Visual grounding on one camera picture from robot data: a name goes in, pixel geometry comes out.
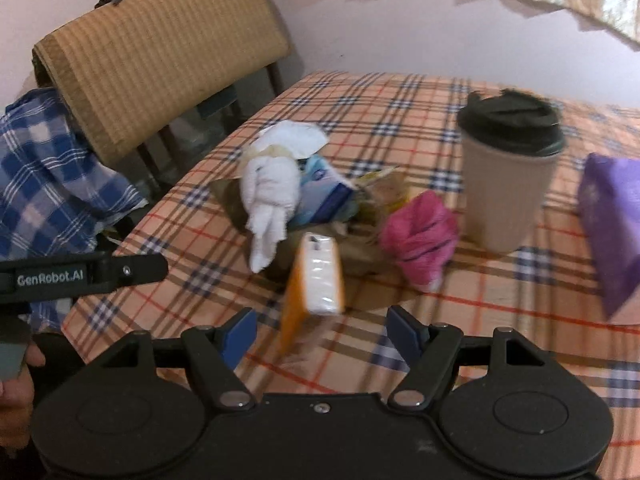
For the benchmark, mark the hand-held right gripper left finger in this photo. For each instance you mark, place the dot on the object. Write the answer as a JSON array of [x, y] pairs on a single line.
[[236, 334]]

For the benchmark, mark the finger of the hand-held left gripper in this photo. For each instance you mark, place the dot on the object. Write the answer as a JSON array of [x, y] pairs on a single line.
[[145, 270]]

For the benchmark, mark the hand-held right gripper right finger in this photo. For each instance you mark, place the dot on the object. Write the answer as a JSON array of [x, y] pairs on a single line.
[[402, 332]]

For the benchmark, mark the orange tissue pack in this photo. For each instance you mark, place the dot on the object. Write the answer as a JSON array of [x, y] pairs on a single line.
[[320, 280]]

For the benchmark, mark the blue tissue pack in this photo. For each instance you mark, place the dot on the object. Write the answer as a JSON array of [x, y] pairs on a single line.
[[322, 190]]

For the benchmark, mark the person's left hand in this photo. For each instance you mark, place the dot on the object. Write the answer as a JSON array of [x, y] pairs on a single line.
[[12, 410]]

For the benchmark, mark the pink cloth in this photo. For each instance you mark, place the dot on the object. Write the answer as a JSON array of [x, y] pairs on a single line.
[[420, 240]]

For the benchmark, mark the blue plaid cloth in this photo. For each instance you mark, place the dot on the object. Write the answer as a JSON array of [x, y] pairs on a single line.
[[50, 185]]

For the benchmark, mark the white cloth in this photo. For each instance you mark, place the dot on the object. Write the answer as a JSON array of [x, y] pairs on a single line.
[[270, 200]]

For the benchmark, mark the yellow tape roll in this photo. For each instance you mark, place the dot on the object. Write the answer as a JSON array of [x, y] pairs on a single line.
[[387, 192]]

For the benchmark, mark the paper cup with black lid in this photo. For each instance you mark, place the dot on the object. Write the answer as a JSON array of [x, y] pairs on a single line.
[[500, 195]]

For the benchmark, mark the white face mask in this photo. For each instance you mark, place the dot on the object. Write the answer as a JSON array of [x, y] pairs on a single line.
[[292, 137]]

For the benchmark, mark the wooden chair with cushion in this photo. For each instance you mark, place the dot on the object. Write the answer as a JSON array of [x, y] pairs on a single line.
[[165, 60]]

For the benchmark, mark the dark wooden chair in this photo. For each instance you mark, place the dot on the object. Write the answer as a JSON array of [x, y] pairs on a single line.
[[276, 80]]

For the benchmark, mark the purple packet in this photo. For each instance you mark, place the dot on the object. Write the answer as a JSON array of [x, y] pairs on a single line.
[[612, 230]]

